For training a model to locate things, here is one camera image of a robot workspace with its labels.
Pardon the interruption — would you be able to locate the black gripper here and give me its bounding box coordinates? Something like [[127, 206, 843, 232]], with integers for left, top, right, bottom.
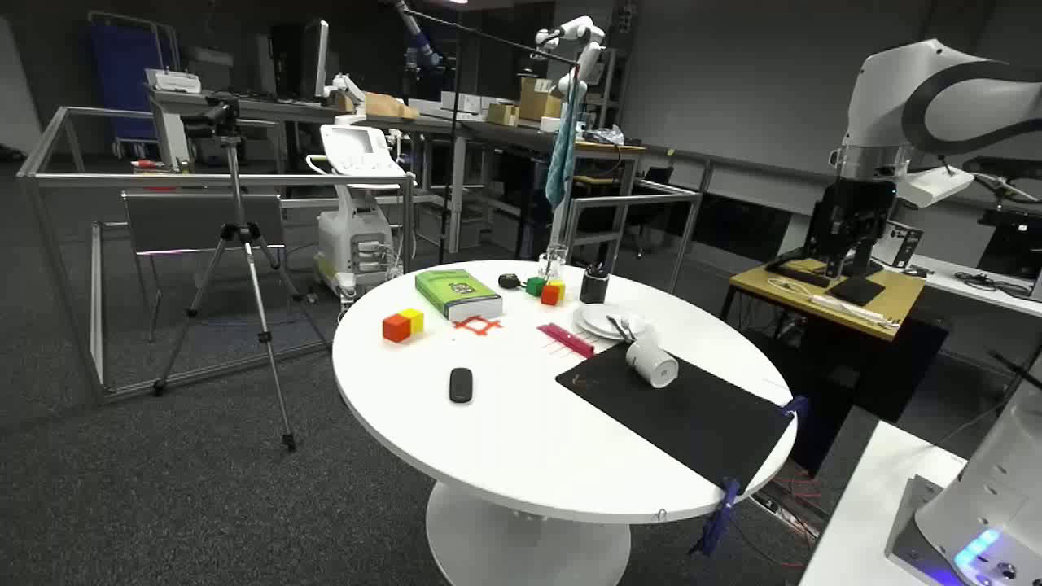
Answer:
[[812, 174, 899, 279]]

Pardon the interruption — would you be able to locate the white mug yellow inside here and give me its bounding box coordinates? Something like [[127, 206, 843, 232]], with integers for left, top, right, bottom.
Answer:
[[622, 325, 683, 390]]

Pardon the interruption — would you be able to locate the small black pad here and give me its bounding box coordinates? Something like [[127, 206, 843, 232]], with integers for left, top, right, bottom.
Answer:
[[827, 273, 890, 309]]

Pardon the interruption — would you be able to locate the white printed card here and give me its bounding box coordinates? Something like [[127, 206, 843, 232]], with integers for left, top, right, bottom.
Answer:
[[872, 218, 925, 273]]

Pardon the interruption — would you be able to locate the wooden table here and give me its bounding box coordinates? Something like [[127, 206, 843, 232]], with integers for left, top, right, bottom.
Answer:
[[723, 254, 933, 344]]

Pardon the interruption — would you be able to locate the black table mat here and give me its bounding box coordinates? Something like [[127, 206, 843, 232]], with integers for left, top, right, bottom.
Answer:
[[553, 338, 801, 493]]

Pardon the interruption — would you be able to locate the grey metal railing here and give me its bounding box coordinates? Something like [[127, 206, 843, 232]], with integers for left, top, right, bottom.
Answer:
[[565, 143, 720, 288]]

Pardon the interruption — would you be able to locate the black pen cup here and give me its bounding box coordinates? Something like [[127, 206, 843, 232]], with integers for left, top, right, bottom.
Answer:
[[578, 256, 614, 307]]

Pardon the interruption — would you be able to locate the white plate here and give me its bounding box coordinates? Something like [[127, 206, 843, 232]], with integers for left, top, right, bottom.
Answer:
[[571, 302, 653, 344]]

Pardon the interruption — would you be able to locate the pink ruler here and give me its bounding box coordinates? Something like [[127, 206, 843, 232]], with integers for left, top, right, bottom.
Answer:
[[539, 320, 599, 360]]

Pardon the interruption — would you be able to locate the teal hanging cloth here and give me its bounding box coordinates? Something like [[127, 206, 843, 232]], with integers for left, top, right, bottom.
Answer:
[[540, 74, 590, 211]]

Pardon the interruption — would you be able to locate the cardboard box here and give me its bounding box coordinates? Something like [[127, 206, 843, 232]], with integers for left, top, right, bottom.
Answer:
[[517, 74, 566, 122], [363, 91, 421, 122]]

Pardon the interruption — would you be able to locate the cluttered grey desk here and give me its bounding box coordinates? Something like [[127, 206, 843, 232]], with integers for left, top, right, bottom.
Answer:
[[323, 101, 654, 263]]

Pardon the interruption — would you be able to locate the green book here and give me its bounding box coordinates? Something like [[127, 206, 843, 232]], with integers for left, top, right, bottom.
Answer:
[[415, 266, 507, 325]]

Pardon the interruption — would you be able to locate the round white table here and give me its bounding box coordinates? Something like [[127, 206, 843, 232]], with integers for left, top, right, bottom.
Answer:
[[329, 256, 801, 586]]

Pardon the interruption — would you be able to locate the black computer mouse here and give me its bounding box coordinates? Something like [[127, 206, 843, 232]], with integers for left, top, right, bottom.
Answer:
[[445, 364, 480, 408]]

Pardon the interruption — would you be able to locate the red cube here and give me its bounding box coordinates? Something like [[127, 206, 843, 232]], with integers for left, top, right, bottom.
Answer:
[[381, 309, 416, 344]]

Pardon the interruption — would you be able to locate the white medical device cart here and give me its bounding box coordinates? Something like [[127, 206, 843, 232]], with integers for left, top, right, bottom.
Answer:
[[306, 121, 410, 297]]

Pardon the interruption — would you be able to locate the white box stack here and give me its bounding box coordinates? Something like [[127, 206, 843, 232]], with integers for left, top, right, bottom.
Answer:
[[144, 65, 204, 97]]

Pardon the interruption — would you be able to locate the blue board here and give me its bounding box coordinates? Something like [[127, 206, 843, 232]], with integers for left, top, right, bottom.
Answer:
[[85, 8, 183, 143]]

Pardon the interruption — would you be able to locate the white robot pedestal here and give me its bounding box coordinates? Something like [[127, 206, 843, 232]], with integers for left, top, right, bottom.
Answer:
[[794, 418, 972, 586]]

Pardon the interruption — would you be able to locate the orange plastic frame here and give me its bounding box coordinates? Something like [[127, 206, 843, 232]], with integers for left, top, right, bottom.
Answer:
[[449, 312, 505, 338]]

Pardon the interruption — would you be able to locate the camera tripod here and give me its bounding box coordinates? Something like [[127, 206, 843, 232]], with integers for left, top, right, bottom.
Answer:
[[151, 126, 304, 452]]

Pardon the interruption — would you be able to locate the grey metal frame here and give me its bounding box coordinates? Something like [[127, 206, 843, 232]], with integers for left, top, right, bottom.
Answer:
[[14, 101, 421, 401]]

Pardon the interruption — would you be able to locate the black camera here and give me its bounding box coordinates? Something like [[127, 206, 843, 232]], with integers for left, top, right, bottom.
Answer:
[[200, 95, 249, 139]]

